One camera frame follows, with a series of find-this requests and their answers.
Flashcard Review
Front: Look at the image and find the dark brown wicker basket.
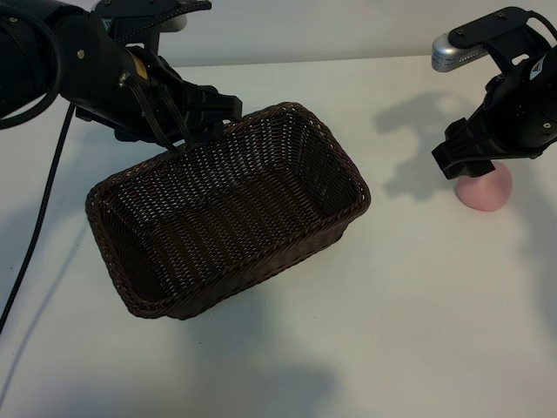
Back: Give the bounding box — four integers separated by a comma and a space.
85, 101, 372, 322

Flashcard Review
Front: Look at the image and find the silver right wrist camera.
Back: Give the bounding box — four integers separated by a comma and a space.
430, 34, 485, 73

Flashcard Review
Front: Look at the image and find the black braided cable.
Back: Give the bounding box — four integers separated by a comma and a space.
120, 0, 211, 43
0, 103, 76, 335

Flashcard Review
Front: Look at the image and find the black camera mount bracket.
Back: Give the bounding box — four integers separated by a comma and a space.
447, 5, 550, 79
90, 0, 213, 46

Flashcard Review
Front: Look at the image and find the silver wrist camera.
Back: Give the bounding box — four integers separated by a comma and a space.
430, 34, 485, 73
163, 15, 190, 34

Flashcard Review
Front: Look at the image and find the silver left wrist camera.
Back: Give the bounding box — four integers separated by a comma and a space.
163, 15, 190, 34

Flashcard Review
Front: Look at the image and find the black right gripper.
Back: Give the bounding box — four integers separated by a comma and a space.
432, 45, 557, 181

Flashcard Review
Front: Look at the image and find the black left camera mount bracket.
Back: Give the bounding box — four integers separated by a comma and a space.
90, 0, 213, 46

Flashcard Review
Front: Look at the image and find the pink peach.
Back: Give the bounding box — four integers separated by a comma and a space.
455, 163, 513, 213

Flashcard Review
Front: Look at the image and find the black right camera cable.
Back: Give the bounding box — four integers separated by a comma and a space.
525, 10, 557, 47

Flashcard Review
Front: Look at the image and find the black right camera mount bracket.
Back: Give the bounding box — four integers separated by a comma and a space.
447, 5, 550, 79

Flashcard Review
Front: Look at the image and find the thin black wire bundle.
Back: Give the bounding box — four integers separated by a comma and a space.
117, 72, 195, 156

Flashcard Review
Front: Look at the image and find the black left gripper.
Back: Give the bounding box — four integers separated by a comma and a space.
51, 12, 243, 150

